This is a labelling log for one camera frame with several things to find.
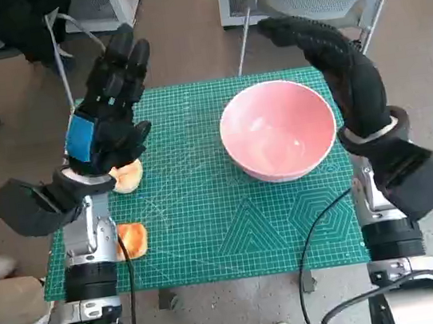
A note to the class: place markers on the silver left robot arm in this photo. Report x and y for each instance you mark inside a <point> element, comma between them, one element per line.
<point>86,236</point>

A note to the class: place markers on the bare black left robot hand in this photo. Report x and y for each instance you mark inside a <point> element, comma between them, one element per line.
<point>115,128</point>

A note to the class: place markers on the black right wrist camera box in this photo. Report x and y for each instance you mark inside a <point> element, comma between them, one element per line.
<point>420,177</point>

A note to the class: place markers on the green cutting mat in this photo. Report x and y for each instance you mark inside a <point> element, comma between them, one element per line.
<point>207,211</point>

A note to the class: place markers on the black table leg bracket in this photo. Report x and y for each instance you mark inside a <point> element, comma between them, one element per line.
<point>308,282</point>
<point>167,299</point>

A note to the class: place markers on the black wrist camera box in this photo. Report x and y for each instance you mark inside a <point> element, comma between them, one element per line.
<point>26,213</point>
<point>420,177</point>

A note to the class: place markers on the round toy bread bun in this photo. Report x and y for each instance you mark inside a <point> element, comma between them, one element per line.
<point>128,180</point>

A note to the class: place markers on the rectangular toy bread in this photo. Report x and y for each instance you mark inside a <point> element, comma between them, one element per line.
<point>134,238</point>

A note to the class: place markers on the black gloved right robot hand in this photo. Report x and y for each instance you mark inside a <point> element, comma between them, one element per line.
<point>359,85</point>

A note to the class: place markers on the pink bowl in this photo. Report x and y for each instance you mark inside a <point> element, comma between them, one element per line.
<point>276,129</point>

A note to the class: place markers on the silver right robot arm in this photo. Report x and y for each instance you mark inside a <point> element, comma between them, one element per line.
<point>387,226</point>

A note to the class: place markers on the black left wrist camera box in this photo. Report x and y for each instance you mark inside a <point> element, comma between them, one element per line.
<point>26,213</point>

